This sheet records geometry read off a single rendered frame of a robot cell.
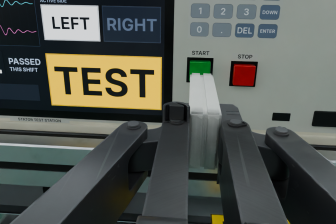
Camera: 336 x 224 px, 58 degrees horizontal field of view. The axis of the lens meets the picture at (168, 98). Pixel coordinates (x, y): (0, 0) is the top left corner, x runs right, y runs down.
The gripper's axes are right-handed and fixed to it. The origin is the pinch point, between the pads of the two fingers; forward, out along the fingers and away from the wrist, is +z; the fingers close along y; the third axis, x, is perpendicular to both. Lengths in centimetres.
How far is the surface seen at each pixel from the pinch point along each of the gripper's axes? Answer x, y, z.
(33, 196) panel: -24.6, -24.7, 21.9
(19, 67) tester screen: -0.3, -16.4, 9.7
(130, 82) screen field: -1.3, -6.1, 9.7
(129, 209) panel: -26.0, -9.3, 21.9
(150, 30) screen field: 3.3, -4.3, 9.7
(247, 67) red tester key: 0.6, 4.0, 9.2
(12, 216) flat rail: -14.4, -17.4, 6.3
